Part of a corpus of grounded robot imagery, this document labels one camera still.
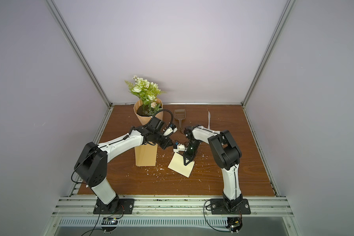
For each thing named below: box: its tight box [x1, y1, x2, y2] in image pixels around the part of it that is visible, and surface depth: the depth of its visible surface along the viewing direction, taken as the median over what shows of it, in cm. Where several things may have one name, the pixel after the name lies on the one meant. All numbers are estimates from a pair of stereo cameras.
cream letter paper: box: [167, 151, 196, 178], surface depth 88 cm
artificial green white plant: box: [124, 75, 168, 117], surface depth 93 cm
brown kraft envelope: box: [134, 143, 158, 167], surface depth 92 cm
